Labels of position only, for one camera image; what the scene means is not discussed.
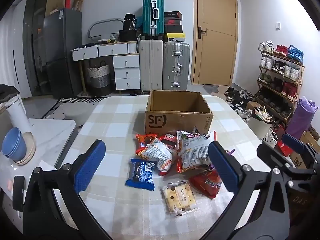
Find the clear cracker packet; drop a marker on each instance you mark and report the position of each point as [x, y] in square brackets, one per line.
[178, 197]

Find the wooden shoe rack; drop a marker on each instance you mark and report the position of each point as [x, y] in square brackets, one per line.
[300, 67]

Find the white marble side table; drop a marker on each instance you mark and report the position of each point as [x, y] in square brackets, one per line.
[52, 137]

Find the white sneaker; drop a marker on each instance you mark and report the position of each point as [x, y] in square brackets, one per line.
[270, 137]

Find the black storage box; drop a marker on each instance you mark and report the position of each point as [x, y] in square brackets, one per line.
[128, 35]

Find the beige suitcase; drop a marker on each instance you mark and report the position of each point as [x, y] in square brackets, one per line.
[150, 65]

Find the dark red shoe box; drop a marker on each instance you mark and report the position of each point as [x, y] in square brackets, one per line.
[172, 22]

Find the white wardrobe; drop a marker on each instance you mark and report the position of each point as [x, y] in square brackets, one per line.
[10, 50]

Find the yellow black shoe box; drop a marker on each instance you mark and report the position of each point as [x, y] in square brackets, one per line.
[175, 37]

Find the red paper bag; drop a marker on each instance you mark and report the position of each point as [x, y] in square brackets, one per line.
[68, 1]

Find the white desk with drawers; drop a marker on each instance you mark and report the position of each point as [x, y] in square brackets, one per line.
[126, 72]

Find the silver suitcase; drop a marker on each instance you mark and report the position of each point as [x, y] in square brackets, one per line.
[176, 65]

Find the purple bag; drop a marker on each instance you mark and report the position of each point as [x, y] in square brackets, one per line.
[301, 120]

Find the cardboard box cat print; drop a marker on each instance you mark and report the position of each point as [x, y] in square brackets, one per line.
[310, 140]

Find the grey door mat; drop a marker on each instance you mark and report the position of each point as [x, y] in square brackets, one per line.
[210, 89]

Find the wooden door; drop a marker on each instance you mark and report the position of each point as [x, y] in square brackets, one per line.
[217, 42]

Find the small cardboard box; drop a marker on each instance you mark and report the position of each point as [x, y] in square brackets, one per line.
[79, 1]

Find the stacked blue bowls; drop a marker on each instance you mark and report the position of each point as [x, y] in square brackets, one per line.
[13, 145]

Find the teal suitcase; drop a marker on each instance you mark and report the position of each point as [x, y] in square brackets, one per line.
[153, 15]

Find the brown cardboard box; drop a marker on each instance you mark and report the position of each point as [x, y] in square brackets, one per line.
[175, 120]

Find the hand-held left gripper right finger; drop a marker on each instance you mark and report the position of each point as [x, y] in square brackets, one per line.
[223, 166]

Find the woven laundry basket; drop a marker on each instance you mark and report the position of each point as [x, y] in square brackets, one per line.
[99, 80]

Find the blue cookie packet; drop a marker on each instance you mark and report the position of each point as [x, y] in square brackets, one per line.
[141, 173]

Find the arched mirror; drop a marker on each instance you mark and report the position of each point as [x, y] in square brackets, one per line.
[103, 28]

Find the black shoe box red label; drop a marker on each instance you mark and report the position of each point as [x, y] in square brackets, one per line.
[173, 15]

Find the stacked beige bowls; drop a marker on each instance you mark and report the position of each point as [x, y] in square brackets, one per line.
[31, 147]

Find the purple candy packet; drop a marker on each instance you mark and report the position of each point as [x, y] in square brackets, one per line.
[230, 152]

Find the dark cloth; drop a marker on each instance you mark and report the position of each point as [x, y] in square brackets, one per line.
[8, 92]

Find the large white snack packet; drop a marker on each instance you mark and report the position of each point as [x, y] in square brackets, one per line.
[193, 150]

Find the black paper bag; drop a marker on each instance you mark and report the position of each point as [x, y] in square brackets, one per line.
[130, 22]

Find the orange red snack packet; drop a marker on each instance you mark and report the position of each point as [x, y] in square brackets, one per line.
[145, 140]

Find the white paper sheet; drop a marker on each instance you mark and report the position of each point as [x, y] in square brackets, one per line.
[46, 165]

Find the grey refrigerator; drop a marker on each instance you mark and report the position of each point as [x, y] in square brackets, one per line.
[62, 52]

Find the white orange snack packet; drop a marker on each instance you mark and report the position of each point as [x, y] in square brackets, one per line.
[157, 155]

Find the dark glass cabinet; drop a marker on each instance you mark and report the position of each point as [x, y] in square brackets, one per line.
[33, 42]

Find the red chip packet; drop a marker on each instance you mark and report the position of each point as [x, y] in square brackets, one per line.
[205, 183]

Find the black white patterned rug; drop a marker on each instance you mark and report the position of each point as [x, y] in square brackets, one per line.
[57, 107]

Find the white trash bin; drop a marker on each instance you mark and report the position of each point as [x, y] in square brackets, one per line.
[260, 127]

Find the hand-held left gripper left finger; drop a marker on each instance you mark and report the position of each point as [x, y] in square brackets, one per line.
[90, 165]

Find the dark red snack packet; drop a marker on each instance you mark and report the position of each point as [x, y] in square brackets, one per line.
[168, 138]

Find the pile of dark shoes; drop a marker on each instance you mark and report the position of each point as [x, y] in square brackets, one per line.
[236, 97]

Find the red shopping bag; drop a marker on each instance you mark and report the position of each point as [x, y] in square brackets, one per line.
[285, 148]

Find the white thermos jug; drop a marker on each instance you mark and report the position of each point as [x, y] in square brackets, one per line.
[18, 115]

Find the shoe rack with shoes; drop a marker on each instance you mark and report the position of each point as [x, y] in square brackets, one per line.
[280, 67]

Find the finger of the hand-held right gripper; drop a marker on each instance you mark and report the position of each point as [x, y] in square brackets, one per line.
[268, 153]
[292, 142]

